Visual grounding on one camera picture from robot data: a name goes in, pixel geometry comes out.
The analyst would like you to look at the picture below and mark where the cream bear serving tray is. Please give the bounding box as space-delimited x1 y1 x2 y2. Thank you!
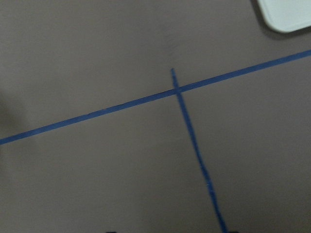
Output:
257 0 311 33

